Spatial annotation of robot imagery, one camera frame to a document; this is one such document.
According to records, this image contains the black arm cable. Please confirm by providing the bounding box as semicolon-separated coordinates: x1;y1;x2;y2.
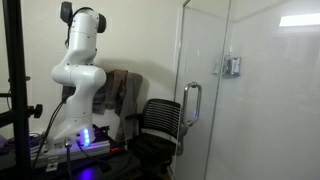
64;6;95;48

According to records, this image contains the black camera stand frame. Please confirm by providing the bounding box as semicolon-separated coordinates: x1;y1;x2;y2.
0;0;44;180

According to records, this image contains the chrome shower door handle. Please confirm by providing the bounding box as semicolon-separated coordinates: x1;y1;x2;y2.
181;81;203;128

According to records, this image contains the black cable silver plug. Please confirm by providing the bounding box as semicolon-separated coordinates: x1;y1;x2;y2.
64;137;74;180

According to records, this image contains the orange black spring clamp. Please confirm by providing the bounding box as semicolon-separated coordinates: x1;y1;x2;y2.
109;145;122;155

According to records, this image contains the fixed glass shower panel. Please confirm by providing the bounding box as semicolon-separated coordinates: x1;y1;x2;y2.
203;0;320;180

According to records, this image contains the device with blue lights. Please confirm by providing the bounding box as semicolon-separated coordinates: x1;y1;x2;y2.
30;139;112;170

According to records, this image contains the glass shower door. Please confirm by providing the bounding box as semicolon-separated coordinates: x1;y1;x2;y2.
172;0;232;180

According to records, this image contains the taupe grey towel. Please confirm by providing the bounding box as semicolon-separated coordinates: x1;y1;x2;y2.
105;69;145;143

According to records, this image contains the white blue toiletry tube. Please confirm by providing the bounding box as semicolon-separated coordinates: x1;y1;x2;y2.
232;56;242;76

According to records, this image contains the clear shower wall shelf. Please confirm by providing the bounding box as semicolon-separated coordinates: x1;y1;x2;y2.
212;71;243;80

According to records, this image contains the black base power cable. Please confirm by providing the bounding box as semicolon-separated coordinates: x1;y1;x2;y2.
31;96;69;169

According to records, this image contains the black mesh office chair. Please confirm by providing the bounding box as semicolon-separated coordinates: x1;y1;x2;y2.
124;98;183;175

